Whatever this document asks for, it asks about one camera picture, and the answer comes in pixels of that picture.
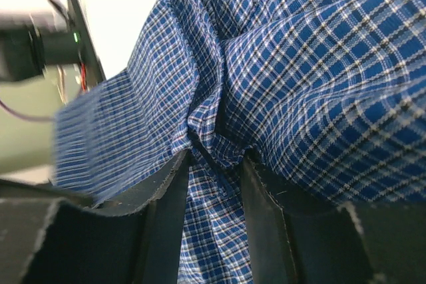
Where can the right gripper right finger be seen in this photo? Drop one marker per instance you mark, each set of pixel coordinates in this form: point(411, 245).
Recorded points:
point(294, 237)

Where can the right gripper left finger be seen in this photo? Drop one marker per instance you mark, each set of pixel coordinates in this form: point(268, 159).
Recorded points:
point(53, 236)

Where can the blue checkered long sleeve shirt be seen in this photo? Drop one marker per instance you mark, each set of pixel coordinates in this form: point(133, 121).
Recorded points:
point(330, 93)

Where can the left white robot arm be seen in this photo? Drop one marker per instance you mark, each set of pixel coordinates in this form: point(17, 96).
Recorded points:
point(32, 41)

